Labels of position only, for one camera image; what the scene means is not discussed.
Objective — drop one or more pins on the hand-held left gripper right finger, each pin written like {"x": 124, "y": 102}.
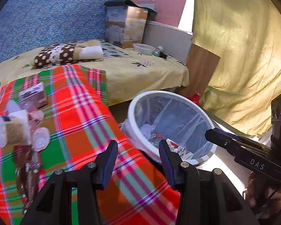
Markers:
{"x": 166, "y": 164}

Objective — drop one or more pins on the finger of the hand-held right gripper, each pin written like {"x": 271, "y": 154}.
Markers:
{"x": 250, "y": 143}
{"x": 216, "y": 137}

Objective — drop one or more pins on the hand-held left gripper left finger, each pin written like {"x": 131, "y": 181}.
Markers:
{"x": 111, "y": 166}

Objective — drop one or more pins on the white round bin with liner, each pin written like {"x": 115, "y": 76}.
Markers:
{"x": 178, "y": 117}

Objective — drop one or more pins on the small purple printed box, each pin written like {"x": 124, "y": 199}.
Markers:
{"x": 35, "y": 96}

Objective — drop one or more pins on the person's right hand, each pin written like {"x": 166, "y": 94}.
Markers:
{"x": 253, "y": 192}

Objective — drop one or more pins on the printed snack packet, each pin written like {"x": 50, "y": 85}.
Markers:
{"x": 180, "y": 148}

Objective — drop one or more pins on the clear plastic bottle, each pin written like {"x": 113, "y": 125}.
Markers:
{"x": 155, "y": 140}

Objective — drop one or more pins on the crumpled white paper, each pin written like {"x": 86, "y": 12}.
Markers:
{"x": 147, "y": 129}

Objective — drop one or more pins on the red plastic bag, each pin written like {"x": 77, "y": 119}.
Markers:
{"x": 194, "y": 98}

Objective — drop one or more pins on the plaid red green cloth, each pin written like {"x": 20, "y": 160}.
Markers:
{"x": 84, "y": 121}

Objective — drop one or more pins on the wooden board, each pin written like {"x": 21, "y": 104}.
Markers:
{"x": 201, "y": 70}

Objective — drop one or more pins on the white round lid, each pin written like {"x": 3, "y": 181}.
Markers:
{"x": 41, "y": 139}

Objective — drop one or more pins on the brown snack wrapper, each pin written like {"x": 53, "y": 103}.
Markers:
{"x": 28, "y": 180}

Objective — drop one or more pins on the yellow curtain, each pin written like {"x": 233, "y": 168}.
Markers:
{"x": 243, "y": 51}

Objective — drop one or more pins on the pink plastic wrapper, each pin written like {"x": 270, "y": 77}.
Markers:
{"x": 36, "y": 115}

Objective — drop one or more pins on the yellow printed bedsheet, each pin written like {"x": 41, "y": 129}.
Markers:
{"x": 142, "y": 75}

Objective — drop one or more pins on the small green bottle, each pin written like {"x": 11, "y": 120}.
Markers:
{"x": 158, "y": 51}

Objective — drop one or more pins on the labelled paper tube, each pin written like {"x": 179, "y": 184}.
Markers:
{"x": 13, "y": 129}

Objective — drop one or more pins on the white cabinet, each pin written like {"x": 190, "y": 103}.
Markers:
{"x": 166, "y": 39}

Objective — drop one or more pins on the white bowl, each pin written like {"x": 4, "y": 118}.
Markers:
{"x": 144, "y": 49}

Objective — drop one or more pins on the brown polka dot pillow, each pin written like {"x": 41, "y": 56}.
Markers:
{"x": 53, "y": 55}

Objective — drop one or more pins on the printed bedding package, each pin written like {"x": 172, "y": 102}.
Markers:
{"x": 131, "y": 28}

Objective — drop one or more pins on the blue floral mattress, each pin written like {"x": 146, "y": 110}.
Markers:
{"x": 49, "y": 16}

